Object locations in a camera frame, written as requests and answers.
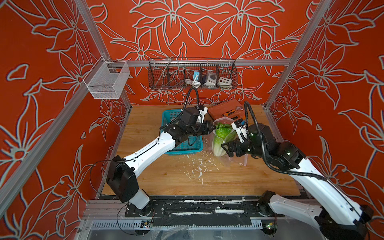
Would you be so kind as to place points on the white socket cube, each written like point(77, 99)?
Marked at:
point(225, 82)

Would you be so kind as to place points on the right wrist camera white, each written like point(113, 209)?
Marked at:
point(239, 126)

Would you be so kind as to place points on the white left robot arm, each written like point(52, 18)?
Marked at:
point(123, 172)

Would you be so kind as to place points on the black wire wall basket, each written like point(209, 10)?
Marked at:
point(182, 73)

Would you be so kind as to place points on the orange plastic tool case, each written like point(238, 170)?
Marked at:
point(217, 111)

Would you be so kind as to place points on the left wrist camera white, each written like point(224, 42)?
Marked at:
point(202, 111)

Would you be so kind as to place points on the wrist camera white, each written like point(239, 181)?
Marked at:
point(202, 111)
point(239, 126)

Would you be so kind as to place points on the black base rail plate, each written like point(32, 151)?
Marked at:
point(201, 211)

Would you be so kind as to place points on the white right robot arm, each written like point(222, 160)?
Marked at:
point(336, 216)

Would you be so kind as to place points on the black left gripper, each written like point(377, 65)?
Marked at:
point(207, 130)

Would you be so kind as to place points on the clear acrylic wall box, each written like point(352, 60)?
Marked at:
point(104, 84)

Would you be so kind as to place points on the blue white charger with cable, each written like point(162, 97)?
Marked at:
point(194, 81)

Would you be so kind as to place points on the teal plastic basket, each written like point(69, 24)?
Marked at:
point(193, 145)

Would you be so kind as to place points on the orange black adjustable wrench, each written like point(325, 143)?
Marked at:
point(229, 113)

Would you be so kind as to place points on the white power adapter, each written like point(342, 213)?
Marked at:
point(211, 79)

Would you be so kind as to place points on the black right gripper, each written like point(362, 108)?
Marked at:
point(238, 152)

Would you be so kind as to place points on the green chinese cabbage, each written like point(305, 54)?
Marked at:
point(223, 133)

